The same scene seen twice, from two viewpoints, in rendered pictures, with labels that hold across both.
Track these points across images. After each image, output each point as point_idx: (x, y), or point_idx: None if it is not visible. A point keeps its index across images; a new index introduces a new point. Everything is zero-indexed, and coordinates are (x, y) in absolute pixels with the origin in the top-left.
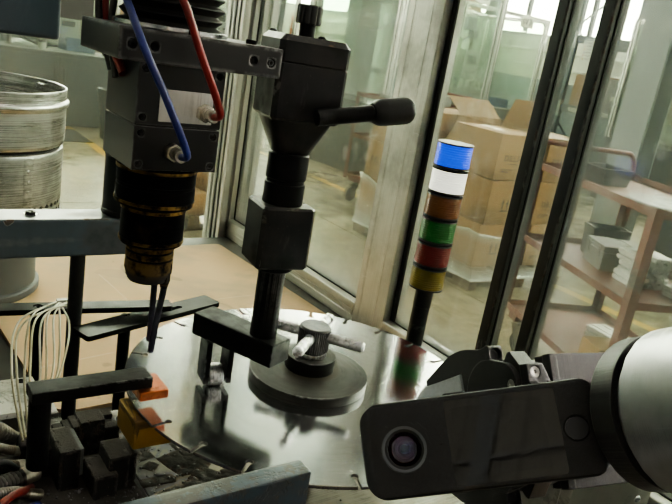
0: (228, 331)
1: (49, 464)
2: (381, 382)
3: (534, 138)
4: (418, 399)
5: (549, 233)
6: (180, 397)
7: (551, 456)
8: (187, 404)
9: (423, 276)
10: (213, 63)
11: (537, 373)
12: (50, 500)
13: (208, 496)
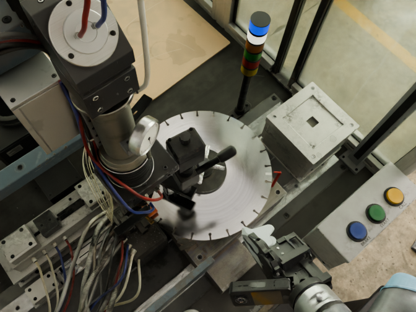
0: (173, 189)
1: None
2: (232, 164)
3: None
4: (244, 291)
5: (314, 24)
6: (160, 202)
7: (279, 301)
8: (164, 206)
9: (247, 72)
10: (154, 186)
11: (278, 270)
12: (129, 239)
13: (188, 282)
